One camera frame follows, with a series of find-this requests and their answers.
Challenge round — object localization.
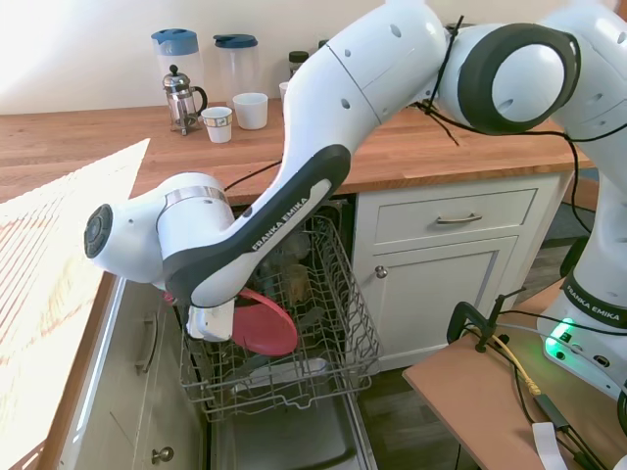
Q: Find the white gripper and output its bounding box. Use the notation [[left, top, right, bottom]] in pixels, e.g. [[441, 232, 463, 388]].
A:
[[187, 300, 237, 344]]

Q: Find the coral red round plate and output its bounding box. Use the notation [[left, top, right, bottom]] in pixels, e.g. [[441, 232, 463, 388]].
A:
[[163, 287, 299, 357]]

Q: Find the stainless steel dishwasher door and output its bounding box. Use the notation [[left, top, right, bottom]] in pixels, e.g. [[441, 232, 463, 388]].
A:
[[207, 389, 379, 470]]

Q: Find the white cabinet front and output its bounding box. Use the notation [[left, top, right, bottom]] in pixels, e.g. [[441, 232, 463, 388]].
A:
[[57, 277, 209, 470]]

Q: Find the white patterned paper cup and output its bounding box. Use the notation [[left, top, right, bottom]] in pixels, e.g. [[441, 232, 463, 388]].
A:
[[200, 106, 233, 145]]

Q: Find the plain white cup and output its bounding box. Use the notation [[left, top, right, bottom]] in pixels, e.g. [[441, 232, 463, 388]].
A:
[[231, 92, 269, 131]]

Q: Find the glass French press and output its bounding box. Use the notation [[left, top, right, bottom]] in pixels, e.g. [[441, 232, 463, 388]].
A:
[[162, 64, 209, 138]]

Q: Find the white cabinet drawer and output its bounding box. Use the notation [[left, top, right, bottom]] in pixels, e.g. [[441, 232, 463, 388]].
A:
[[375, 187, 539, 246]]

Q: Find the white cabinet door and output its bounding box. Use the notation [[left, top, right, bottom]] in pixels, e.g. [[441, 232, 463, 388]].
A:
[[372, 235, 520, 361]]

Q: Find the black C-clamp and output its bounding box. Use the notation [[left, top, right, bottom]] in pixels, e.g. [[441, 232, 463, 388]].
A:
[[447, 287, 526, 353]]

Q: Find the clear pitcher with blue lid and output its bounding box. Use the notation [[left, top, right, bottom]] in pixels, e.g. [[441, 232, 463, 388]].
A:
[[212, 32, 260, 112], [150, 27, 203, 121]]

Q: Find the dark-lidded glass jar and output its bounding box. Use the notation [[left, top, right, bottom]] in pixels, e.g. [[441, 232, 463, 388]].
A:
[[287, 50, 310, 80]]

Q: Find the white paper strip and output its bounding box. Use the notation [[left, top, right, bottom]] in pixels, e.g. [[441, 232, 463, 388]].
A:
[[531, 421, 566, 470]]

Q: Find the long metal cabinet handle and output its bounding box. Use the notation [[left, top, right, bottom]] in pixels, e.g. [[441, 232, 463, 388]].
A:
[[136, 311, 161, 376]]

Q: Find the grey wire dishwasher rack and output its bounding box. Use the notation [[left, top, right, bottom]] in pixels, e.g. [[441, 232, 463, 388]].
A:
[[177, 202, 384, 425]]

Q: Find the metal drawer handle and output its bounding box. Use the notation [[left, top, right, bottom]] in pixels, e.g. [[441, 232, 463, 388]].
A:
[[436, 211, 484, 226]]

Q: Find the yellow cable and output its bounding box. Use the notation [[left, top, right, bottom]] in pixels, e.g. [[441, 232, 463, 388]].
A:
[[491, 333, 542, 397]]

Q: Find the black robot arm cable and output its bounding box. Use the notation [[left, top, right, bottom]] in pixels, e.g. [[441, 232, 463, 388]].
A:
[[414, 14, 597, 237]]

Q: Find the black cable adapter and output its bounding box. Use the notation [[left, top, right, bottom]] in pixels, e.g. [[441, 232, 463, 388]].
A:
[[534, 394, 569, 431]]

